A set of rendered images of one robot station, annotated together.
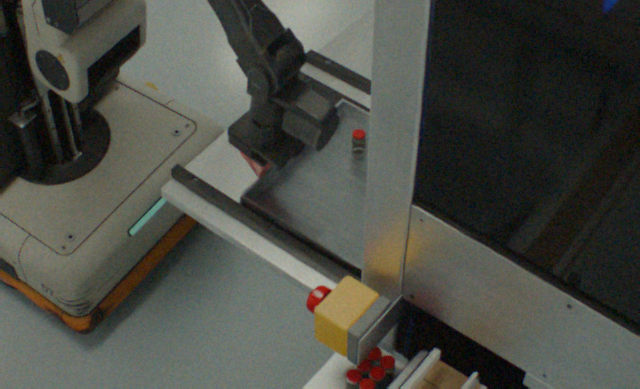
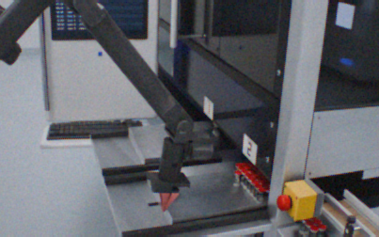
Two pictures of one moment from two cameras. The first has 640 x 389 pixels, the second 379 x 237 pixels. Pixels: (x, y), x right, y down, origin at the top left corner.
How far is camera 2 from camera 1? 1.16 m
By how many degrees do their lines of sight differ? 52
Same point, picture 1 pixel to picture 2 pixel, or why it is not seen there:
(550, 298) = (375, 114)
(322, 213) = (199, 209)
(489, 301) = (348, 140)
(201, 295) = not seen: outside the picture
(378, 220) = (296, 136)
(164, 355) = not seen: outside the picture
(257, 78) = (183, 126)
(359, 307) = (307, 185)
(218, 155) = (127, 222)
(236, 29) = (166, 102)
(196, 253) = not seen: outside the picture
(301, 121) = (201, 145)
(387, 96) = (307, 54)
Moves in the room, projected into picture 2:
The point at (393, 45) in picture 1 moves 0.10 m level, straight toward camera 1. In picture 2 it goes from (313, 21) to (355, 28)
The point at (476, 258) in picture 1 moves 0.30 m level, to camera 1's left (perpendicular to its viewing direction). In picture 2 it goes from (343, 118) to (302, 163)
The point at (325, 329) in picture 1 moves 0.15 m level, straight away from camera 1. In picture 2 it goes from (304, 205) to (249, 186)
